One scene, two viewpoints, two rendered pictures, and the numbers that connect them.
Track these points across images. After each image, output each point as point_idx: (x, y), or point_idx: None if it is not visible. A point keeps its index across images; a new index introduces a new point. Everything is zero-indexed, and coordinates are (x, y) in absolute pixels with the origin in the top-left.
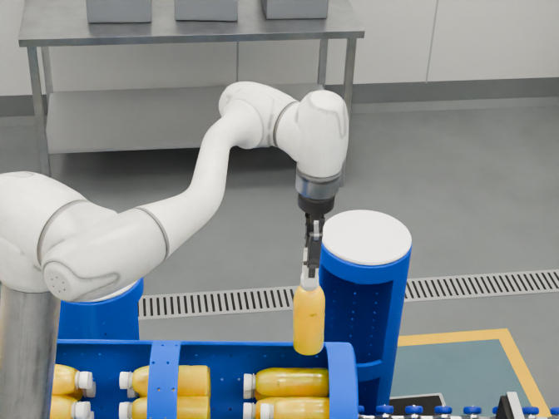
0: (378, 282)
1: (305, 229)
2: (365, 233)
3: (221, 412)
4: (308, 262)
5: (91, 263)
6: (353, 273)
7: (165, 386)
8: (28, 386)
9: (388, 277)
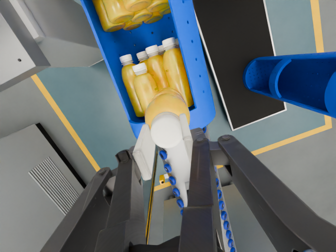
0: (326, 104)
1: (237, 154)
2: None
3: (168, 26)
4: (87, 185)
5: None
6: (335, 86)
7: None
8: None
9: (331, 110)
